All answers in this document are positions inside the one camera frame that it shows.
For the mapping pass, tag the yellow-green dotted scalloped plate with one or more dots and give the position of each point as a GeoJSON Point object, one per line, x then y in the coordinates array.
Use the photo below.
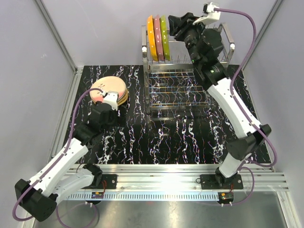
{"type": "Point", "coordinates": [164, 37]}

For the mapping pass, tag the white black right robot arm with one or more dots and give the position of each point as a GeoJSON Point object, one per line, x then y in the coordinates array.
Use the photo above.
{"type": "Point", "coordinates": [249, 131]}

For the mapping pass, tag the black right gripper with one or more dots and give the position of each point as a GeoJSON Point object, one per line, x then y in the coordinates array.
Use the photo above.
{"type": "Point", "coordinates": [184, 23]}

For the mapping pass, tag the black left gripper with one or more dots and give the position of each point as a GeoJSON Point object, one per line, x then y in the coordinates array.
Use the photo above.
{"type": "Point", "coordinates": [121, 119]}

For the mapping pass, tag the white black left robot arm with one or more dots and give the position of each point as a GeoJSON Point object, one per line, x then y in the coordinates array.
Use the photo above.
{"type": "Point", "coordinates": [39, 196]}

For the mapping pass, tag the stainless steel dish rack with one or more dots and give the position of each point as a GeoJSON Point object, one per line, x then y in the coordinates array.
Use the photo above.
{"type": "Point", "coordinates": [170, 86]}

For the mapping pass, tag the orange dotted scalloped plate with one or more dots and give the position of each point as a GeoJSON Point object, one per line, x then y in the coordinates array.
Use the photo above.
{"type": "Point", "coordinates": [151, 38]}

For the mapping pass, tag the beige pink leaf plate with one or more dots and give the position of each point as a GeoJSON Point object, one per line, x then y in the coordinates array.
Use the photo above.
{"type": "Point", "coordinates": [109, 82]}

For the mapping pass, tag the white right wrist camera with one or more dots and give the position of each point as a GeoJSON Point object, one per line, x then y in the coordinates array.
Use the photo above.
{"type": "Point", "coordinates": [211, 14]}

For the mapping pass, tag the tan plates under leaf plate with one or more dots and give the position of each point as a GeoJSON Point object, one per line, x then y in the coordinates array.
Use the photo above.
{"type": "Point", "coordinates": [96, 96]}

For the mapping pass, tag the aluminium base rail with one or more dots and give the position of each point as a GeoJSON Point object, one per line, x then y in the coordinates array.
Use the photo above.
{"type": "Point", "coordinates": [183, 177]}

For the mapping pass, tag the white slotted cable duct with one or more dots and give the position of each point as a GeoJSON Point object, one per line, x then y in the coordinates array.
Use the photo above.
{"type": "Point", "coordinates": [144, 196]}

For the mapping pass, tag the pink dotted scalloped plate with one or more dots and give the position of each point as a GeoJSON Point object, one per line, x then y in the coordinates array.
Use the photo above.
{"type": "Point", "coordinates": [158, 38]}

